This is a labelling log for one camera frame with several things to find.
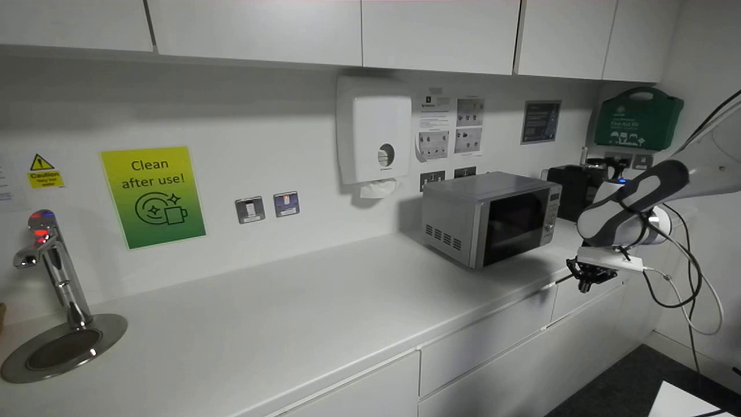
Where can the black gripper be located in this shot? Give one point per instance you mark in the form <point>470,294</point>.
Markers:
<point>599,272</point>

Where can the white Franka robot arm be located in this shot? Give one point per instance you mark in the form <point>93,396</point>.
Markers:
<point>610,222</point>

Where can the silver microwave oven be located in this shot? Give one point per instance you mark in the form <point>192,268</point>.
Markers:
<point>478,220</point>

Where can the white cabinet drawer front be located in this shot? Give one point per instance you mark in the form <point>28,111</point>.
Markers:
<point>487,338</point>
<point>569,298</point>

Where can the black coffee machine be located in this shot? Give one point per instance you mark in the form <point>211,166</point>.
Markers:
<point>579,192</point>

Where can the tall white drawer front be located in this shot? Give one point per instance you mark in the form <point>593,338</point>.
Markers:
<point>534,371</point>

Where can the green first aid kit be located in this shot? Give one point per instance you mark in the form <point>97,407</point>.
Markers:
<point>637,118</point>

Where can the coffee pod picture sheet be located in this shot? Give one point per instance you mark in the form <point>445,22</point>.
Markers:
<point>433,145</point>
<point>468,140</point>
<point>468,111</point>

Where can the white printed notice sheet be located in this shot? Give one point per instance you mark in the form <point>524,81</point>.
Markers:
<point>433,106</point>

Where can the white upper cabinet door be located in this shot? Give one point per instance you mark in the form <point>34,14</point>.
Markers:
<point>72,24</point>
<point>639,38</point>
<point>255,29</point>
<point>441,32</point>
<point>565,38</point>

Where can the white base cabinet door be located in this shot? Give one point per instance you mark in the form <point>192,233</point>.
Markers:
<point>363,394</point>

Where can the white paper towel dispenser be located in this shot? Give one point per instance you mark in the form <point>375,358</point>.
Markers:
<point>374,135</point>

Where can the green clean after use sign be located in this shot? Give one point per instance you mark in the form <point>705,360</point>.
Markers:
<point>153,197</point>

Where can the round steel drain tray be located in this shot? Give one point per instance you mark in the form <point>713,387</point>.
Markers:
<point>63,347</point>

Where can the chrome water tap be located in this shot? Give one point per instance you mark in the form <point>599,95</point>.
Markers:
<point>56,262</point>

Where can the yellow warning sign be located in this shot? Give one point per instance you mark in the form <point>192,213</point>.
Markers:
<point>44,173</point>

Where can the small steel wall socket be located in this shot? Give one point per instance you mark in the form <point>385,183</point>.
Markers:
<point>642,160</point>

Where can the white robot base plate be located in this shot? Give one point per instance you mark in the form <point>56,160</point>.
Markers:
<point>684,401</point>

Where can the black double wall socket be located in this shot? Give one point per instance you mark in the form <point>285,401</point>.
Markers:
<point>467,173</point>
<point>431,178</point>

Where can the dark framed wall notice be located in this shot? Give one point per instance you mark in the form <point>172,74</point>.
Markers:
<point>540,122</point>

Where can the steel wall socket plate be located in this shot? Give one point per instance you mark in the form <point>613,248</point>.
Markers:
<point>285,204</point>

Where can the steel wall switch plate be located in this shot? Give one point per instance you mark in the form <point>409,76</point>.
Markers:
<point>249,208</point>

